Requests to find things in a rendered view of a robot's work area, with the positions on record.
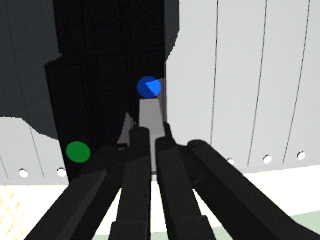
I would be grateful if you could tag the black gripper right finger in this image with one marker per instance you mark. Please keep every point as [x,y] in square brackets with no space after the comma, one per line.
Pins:
[243,210]

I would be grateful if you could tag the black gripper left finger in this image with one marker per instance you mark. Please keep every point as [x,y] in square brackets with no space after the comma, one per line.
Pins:
[80,209]

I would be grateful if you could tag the black server rack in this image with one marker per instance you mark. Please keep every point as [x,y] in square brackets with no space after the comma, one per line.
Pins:
[243,75]

